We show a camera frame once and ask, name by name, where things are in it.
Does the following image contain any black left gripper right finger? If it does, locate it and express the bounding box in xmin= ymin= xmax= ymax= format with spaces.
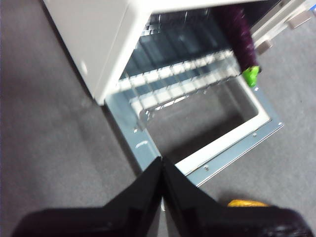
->
xmin=161 ymin=157 xmax=314 ymax=237

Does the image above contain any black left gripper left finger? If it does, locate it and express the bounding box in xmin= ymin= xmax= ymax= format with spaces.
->
xmin=12 ymin=157 xmax=164 ymax=237

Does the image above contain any glass oven door with handle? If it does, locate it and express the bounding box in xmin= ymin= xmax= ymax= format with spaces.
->
xmin=105 ymin=71 xmax=284 ymax=187

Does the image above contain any purple eggplant with green stem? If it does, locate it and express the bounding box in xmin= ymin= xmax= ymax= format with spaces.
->
xmin=219 ymin=3 xmax=262 ymax=87

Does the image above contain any beige oven knob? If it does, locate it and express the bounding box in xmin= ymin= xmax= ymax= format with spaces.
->
xmin=286 ymin=11 xmax=312 ymax=30
xmin=254 ymin=39 xmax=274 ymax=54

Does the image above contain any white Toshiba toaster oven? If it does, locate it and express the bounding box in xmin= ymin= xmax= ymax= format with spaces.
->
xmin=40 ymin=0 xmax=316 ymax=107

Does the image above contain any yellow corn cob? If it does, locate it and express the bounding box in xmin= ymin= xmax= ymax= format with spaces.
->
xmin=227 ymin=199 xmax=270 ymax=208

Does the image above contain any metal wire oven rack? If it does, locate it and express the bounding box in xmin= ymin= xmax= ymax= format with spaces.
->
xmin=116 ymin=46 xmax=244 ymax=112

